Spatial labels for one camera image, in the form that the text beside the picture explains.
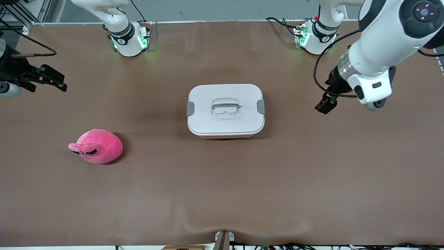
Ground pink plush toy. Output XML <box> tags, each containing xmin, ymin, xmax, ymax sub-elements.
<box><xmin>68</xmin><ymin>129</ymin><xmax>123</xmax><ymax>165</ymax></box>

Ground white box lid grey clips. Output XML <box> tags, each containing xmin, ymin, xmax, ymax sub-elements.
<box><xmin>187</xmin><ymin>83</ymin><xmax>266</xmax><ymax>136</ymax></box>

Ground pink translucent plastic box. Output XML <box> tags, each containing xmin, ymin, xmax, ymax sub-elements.
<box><xmin>199</xmin><ymin>133</ymin><xmax>255</xmax><ymax>140</ymax></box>

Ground brown table mat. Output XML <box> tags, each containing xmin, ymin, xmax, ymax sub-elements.
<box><xmin>0</xmin><ymin>20</ymin><xmax>444</xmax><ymax>247</ymax></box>

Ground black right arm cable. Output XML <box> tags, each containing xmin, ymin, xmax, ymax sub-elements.
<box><xmin>0</xmin><ymin>18</ymin><xmax>58</xmax><ymax>58</ymax></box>

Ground aluminium frame post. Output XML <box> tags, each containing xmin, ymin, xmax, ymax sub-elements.
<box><xmin>0</xmin><ymin>0</ymin><xmax>52</xmax><ymax>25</ymax></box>

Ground black base power cable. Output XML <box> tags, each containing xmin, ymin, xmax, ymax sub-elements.
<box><xmin>265</xmin><ymin>17</ymin><xmax>299</xmax><ymax>37</ymax></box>
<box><xmin>130</xmin><ymin>0</ymin><xmax>147</xmax><ymax>23</ymax></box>

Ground white table edge rail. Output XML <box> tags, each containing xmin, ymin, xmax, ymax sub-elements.
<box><xmin>23</xmin><ymin>17</ymin><xmax>444</xmax><ymax>75</ymax></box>

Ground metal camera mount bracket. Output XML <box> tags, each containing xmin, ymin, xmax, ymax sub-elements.
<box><xmin>214</xmin><ymin>230</ymin><xmax>235</xmax><ymax>250</ymax></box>

